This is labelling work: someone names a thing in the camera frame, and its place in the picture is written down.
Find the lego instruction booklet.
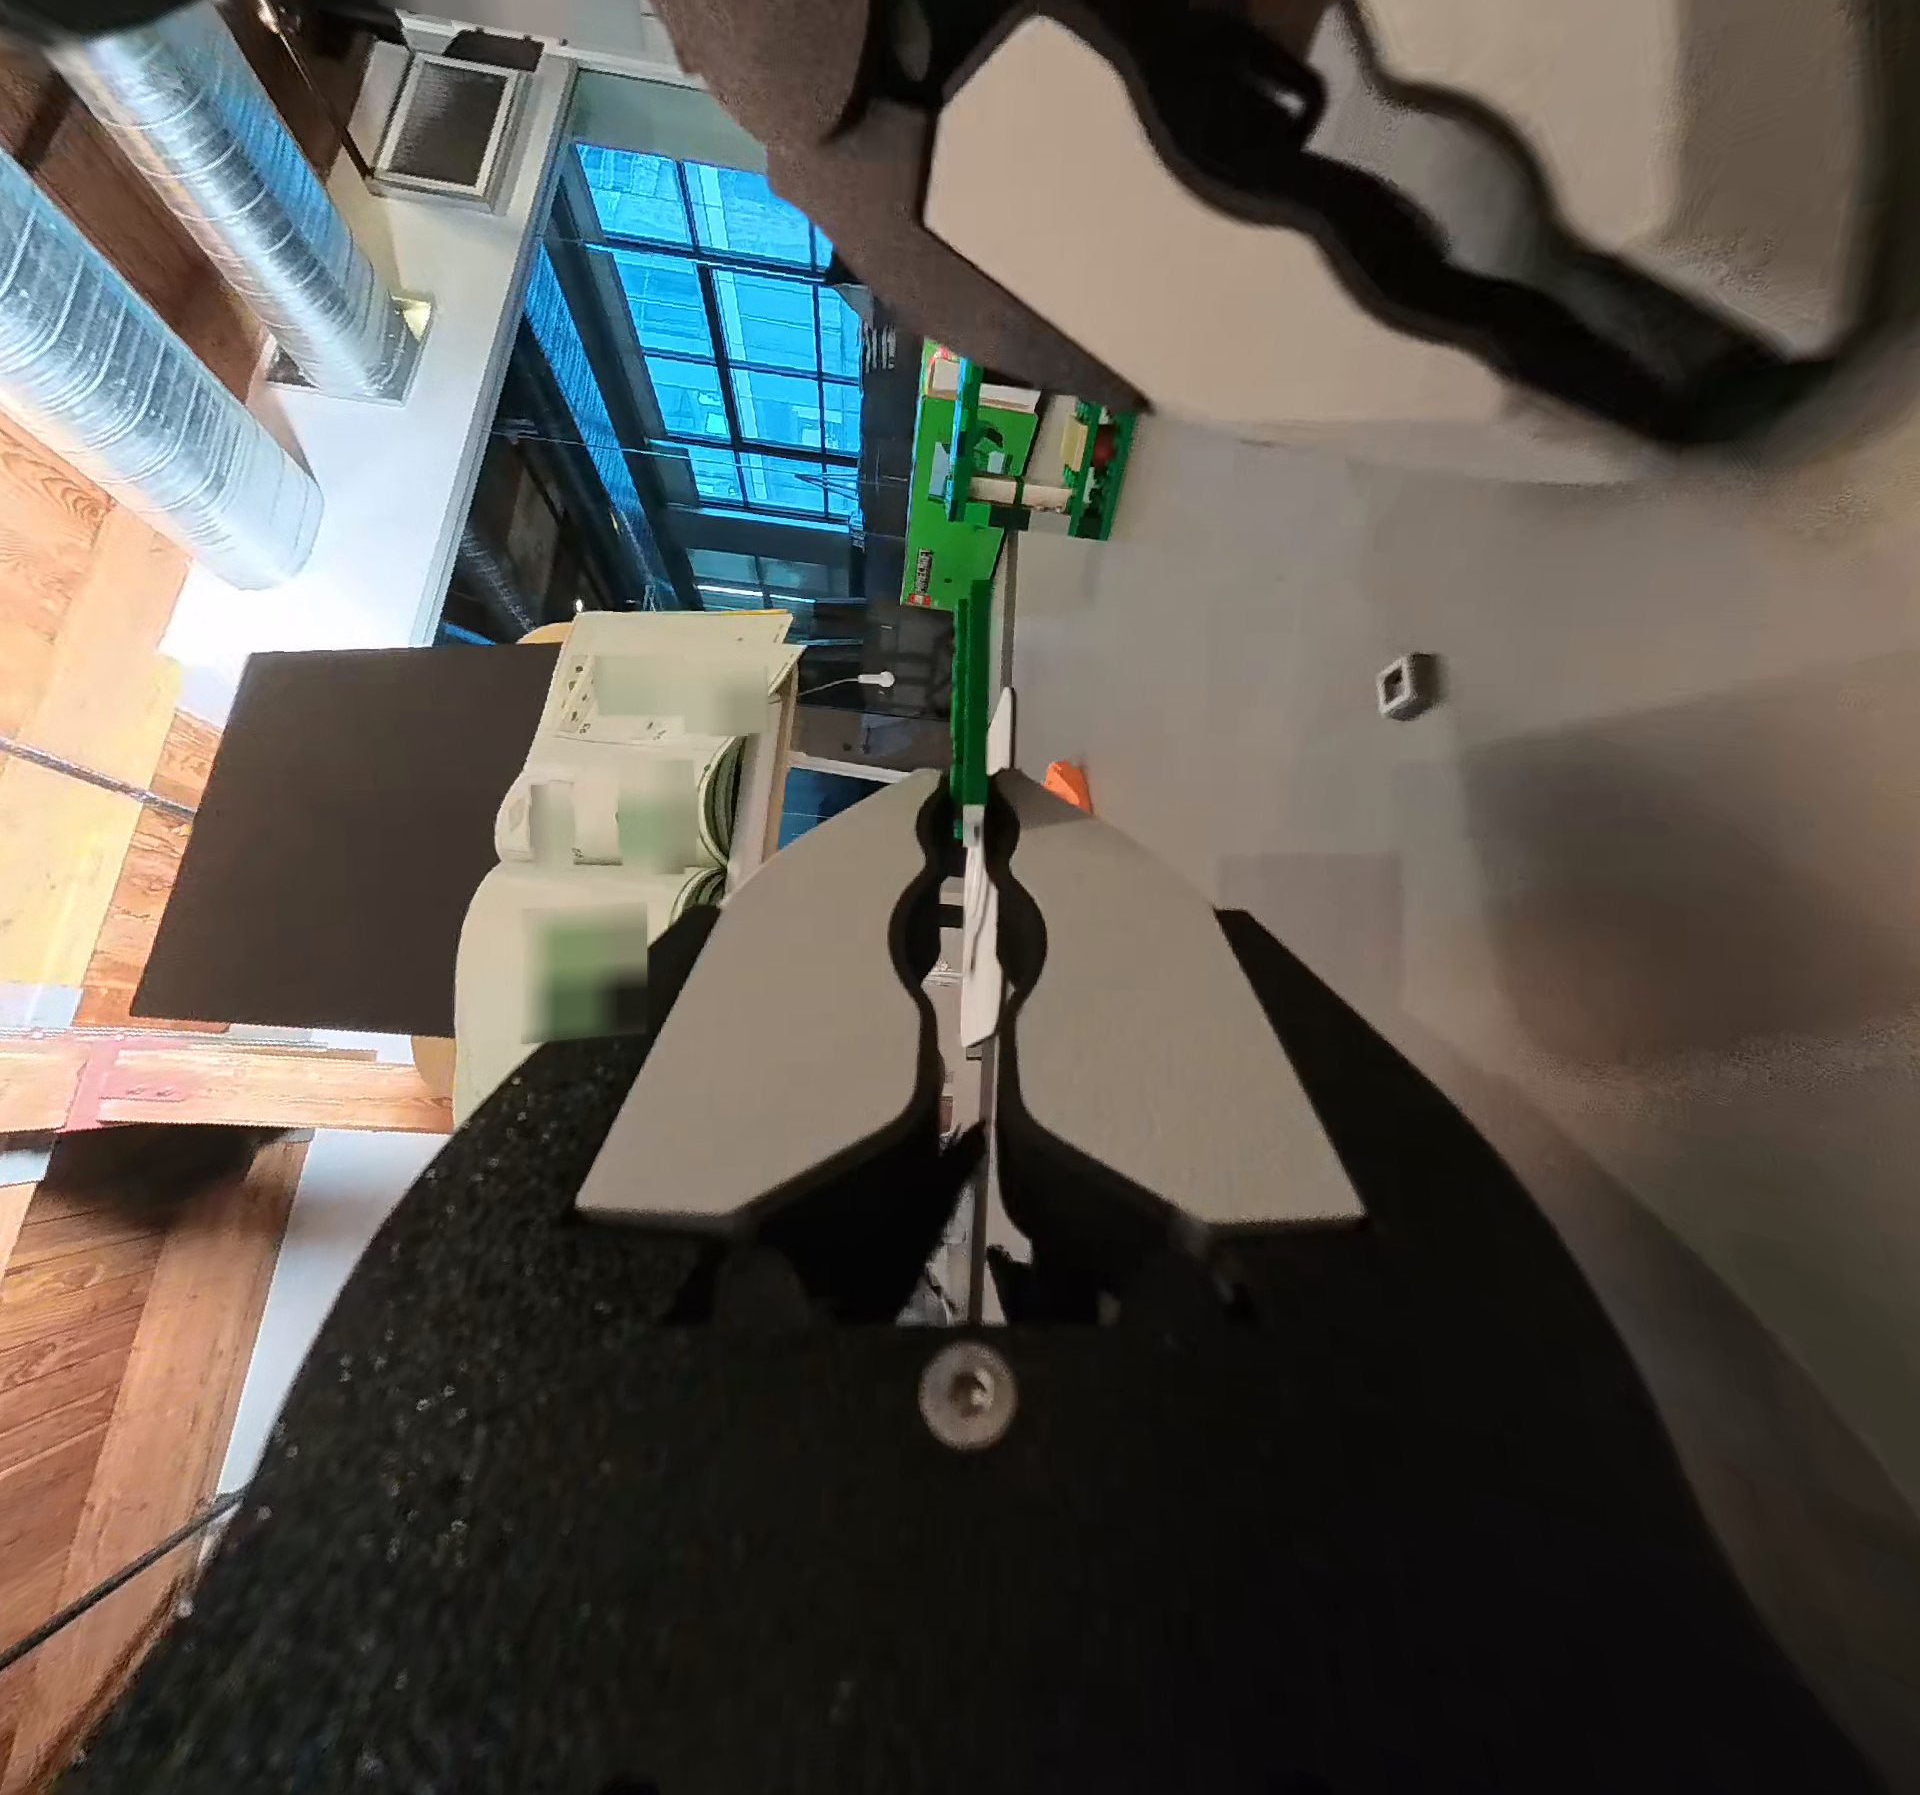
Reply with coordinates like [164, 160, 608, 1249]
[449, 611, 804, 1122]

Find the black board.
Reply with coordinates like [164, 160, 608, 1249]
[127, 648, 562, 1037]

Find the white wall vent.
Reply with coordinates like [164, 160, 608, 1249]
[365, 38, 543, 199]

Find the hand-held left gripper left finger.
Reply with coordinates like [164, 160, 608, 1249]
[576, 770, 962, 1234]

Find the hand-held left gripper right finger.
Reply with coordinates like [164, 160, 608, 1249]
[981, 770, 1369, 1240]

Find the green lego box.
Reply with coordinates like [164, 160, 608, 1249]
[901, 339, 1053, 611]

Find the silver air duct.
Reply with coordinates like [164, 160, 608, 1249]
[0, 145, 325, 594]
[45, 4, 430, 402]

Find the green lego base plate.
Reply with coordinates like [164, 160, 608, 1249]
[948, 581, 998, 839]

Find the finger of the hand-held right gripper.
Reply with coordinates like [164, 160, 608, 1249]
[920, 0, 1667, 490]
[1005, 0, 1898, 453]

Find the large window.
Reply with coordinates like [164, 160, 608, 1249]
[509, 142, 872, 512]

